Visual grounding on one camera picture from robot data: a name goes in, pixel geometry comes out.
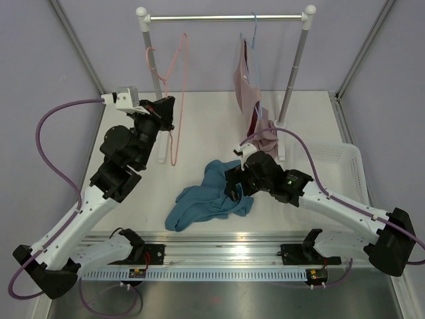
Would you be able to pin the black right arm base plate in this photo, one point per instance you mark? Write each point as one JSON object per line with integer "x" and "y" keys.
{"x": 299, "y": 254}

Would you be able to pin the aluminium frame post right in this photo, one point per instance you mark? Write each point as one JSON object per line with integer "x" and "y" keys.
{"x": 365, "y": 48}

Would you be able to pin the white slotted cable duct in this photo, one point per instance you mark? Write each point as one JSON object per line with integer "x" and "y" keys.
{"x": 199, "y": 274}

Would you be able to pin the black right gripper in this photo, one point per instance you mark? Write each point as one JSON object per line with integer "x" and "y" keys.
{"x": 235, "y": 176}

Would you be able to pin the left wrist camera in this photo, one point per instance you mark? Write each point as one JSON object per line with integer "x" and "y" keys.
{"x": 125, "y": 99}

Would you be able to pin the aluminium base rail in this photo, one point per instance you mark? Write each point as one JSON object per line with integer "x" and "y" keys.
{"x": 223, "y": 250}

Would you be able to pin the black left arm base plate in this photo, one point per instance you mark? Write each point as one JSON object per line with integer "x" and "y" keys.
{"x": 152, "y": 253}

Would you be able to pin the pink tank top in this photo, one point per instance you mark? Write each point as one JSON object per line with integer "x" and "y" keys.
{"x": 247, "y": 97}

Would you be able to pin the white plastic basket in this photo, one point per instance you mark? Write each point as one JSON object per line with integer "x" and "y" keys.
{"x": 339, "y": 167}

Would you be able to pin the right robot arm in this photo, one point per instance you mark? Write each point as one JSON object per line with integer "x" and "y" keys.
{"x": 385, "y": 239}

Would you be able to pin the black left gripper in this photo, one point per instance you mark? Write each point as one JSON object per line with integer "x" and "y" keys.
{"x": 165, "y": 109}

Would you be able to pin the white clothes rack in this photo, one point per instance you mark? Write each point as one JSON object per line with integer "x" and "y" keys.
{"x": 213, "y": 62}

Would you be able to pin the aluminium frame post left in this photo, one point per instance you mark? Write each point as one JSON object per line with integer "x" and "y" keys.
{"x": 72, "y": 37}

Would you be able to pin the teal tank top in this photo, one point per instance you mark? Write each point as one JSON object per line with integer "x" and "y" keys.
{"x": 207, "y": 201}

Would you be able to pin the aluminium frame post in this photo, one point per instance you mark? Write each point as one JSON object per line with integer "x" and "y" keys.
{"x": 72, "y": 37}
{"x": 365, "y": 48}

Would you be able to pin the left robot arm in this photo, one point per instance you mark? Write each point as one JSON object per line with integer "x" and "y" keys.
{"x": 55, "y": 263}

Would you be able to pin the blue wire hanger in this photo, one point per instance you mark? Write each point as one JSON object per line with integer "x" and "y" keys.
{"x": 256, "y": 64}

